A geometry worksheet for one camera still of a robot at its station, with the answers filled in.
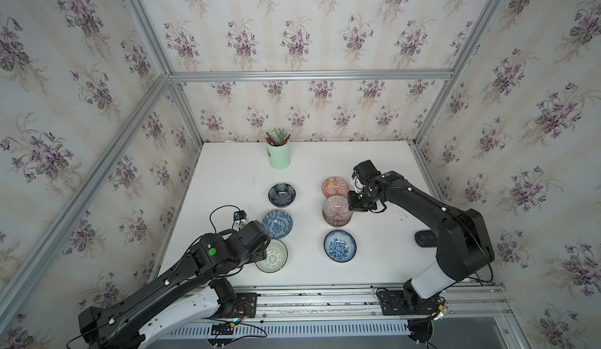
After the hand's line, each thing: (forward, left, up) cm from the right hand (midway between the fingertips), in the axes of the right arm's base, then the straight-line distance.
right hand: (352, 207), depth 87 cm
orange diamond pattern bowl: (+13, +6, -6) cm, 16 cm away
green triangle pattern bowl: (-18, +28, -7) cm, 34 cm away
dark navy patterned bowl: (+9, +28, -6) cm, 30 cm away
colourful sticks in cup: (+32, +31, +6) cm, 45 cm away
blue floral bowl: (-12, +5, -7) cm, 15 cm away
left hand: (-20, +31, +5) cm, 37 cm away
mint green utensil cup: (+26, +30, -2) cm, 40 cm away
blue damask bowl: (-4, +29, -7) cm, 30 cm away
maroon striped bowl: (0, +6, -3) cm, 7 cm away
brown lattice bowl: (-4, +5, -4) cm, 7 cm away
